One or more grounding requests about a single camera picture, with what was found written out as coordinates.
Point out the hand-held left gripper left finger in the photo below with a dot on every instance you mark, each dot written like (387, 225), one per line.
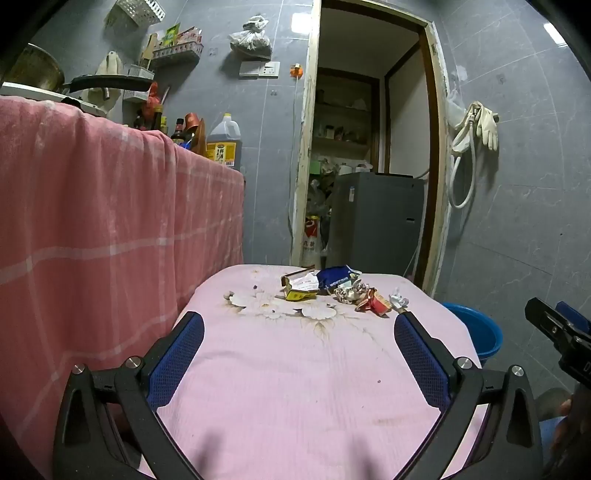
(178, 360)

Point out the cooking oil jug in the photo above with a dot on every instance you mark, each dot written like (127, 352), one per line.
(224, 143)

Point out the wooden storage shelves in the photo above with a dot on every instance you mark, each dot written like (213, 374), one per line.
(341, 110)

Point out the wooden door frame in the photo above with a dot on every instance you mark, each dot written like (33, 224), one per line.
(302, 161)

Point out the blue plastic basin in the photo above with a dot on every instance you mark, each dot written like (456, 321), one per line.
(480, 332)

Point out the wooden cutting board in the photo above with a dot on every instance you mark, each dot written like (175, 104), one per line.
(148, 50)

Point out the hanging clear plastic bag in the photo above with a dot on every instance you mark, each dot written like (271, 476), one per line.
(251, 39)

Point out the white wall socket plate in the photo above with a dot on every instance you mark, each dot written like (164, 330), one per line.
(258, 69)

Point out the green white wrapper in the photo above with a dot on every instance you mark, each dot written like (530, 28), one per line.
(353, 278)

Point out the yellow cardboard packet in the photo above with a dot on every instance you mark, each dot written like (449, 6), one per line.
(295, 288)

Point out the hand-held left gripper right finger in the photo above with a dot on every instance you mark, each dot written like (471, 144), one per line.
(420, 364)

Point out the steel pot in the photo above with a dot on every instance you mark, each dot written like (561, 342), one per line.
(34, 69)

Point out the pink checked cloth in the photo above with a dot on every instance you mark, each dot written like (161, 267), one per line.
(92, 230)

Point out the red brown bottle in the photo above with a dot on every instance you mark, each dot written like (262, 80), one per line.
(195, 131)

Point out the white stove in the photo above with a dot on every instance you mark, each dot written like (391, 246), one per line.
(46, 98)

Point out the small utensil holder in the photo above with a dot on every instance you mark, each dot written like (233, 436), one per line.
(138, 74)

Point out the hanging cream towel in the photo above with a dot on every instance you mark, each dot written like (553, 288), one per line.
(108, 62)

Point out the cream rubber glove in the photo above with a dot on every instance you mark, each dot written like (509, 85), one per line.
(488, 127)

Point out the dark soy sauce bottle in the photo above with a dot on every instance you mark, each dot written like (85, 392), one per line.
(178, 134)

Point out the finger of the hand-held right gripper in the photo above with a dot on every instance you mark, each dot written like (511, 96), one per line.
(575, 316)
(547, 323)

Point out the white plastic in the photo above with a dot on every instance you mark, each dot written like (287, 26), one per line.
(399, 299)

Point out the beige paper ball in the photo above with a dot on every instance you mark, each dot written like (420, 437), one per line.
(351, 294)

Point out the blue snack bag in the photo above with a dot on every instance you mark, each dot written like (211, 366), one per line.
(334, 277)

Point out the white wall shelf rack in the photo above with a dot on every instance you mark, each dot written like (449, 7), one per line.
(178, 48)

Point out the pink floral blanket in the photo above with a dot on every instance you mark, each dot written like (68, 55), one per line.
(300, 369)

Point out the green box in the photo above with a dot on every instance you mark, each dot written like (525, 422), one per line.
(316, 167)

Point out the red wrapper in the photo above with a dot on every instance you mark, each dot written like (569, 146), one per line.
(376, 303)

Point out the red hanging plastic bag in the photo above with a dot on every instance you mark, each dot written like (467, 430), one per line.
(150, 104)

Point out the grey washing machine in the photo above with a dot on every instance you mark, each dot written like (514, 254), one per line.
(374, 221)

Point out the red white sack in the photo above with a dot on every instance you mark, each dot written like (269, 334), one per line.
(311, 242)

